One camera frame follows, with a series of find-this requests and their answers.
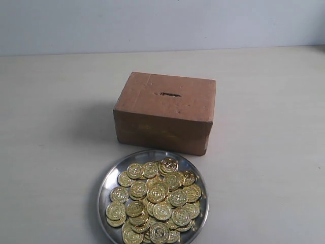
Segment gold coin right centre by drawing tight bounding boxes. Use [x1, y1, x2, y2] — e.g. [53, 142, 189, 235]
[168, 189, 187, 207]

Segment gold coin far left upper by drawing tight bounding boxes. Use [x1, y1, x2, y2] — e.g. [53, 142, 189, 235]
[117, 171, 135, 188]

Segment round steel plate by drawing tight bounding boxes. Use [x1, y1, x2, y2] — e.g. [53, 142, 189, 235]
[96, 149, 209, 243]

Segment gold coin lower right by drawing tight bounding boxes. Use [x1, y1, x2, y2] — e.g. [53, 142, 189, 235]
[172, 207, 191, 226]

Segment brown cardboard slotted box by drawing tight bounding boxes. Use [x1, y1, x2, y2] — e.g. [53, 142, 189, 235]
[113, 72, 217, 156]

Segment gold coin top of pile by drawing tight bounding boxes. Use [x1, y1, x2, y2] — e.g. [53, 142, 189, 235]
[160, 157, 178, 173]

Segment gold coin lower left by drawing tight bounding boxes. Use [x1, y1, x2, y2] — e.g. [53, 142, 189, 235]
[106, 202, 126, 221]

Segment gold coin left middle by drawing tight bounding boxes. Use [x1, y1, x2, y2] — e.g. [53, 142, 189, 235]
[110, 186, 129, 203]

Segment gold coin upper right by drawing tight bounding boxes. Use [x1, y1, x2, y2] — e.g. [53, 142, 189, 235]
[182, 170, 196, 186]

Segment gold coin bottom centre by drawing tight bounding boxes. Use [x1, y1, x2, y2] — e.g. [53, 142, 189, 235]
[149, 222, 170, 244]

